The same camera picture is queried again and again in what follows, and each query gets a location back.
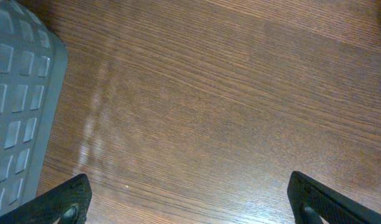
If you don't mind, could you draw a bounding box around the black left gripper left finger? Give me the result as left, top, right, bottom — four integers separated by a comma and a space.
0, 174, 92, 224

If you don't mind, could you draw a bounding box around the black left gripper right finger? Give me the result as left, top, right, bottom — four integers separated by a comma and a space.
287, 171, 381, 224

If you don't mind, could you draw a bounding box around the grey plastic basket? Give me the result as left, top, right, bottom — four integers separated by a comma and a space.
0, 1, 68, 217

